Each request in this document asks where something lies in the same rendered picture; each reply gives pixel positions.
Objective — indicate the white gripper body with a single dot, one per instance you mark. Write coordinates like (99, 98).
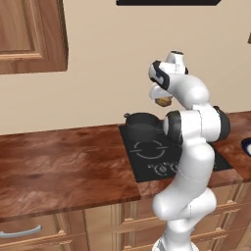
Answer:
(159, 92)

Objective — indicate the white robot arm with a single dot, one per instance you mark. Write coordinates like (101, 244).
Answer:
(192, 153)

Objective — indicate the brown frozen meat piece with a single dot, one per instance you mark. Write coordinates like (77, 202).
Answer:
(163, 102)

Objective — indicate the black cooking pot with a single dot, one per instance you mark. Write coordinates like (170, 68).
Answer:
(142, 125)

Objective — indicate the black hob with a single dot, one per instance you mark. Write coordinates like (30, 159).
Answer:
(143, 160)

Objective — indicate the round grey hob knob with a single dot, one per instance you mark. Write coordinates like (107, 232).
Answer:
(174, 167)
(162, 169)

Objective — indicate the black extractor hood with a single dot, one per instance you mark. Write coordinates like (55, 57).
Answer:
(168, 2)

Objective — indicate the blue bowl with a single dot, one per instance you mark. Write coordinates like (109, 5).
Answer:
(247, 147)

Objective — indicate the wooden base cupboard run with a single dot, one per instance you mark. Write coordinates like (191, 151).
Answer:
(130, 225)

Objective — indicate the wooden drawer front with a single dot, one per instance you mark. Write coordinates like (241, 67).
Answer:
(49, 225)

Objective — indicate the wooden wall cupboard door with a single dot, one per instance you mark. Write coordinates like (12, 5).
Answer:
(31, 32)

